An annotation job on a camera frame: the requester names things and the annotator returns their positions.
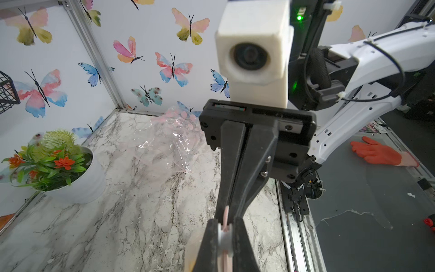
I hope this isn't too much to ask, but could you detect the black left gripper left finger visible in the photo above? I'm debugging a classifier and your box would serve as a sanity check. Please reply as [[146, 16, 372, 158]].
[[193, 219, 219, 272]]

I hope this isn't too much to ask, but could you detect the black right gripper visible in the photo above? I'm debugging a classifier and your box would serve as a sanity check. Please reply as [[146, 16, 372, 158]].
[[199, 99, 316, 224]]

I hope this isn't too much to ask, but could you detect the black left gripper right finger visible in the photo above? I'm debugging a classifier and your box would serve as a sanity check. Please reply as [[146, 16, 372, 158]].
[[232, 218, 260, 272]]

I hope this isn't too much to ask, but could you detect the clear zip-top bag with pears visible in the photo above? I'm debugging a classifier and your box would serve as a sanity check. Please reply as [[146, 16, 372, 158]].
[[129, 106, 205, 173]]

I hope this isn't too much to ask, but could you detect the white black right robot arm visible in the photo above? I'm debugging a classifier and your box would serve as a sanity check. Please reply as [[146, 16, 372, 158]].
[[199, 1, 435, 224]]

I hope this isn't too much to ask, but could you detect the clear bag of lemons back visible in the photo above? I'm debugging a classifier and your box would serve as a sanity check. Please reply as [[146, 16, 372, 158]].
[[185, 205, 235, 272]]

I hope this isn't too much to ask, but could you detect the red rubber glove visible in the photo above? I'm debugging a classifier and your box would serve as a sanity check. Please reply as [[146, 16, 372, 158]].
[[350, 136, 420, 167]]

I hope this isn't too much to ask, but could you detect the white pot artificial plant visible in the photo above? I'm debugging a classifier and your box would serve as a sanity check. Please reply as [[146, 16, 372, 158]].
[[1, 130, 106, 204]]

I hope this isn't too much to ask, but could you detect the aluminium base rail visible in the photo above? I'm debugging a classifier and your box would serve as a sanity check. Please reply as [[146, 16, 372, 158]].
[[275, 180, 327, 272]]

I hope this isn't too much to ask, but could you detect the black wire wall basket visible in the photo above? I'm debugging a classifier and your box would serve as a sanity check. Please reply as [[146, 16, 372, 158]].
[[0, 71, 20, 114]]

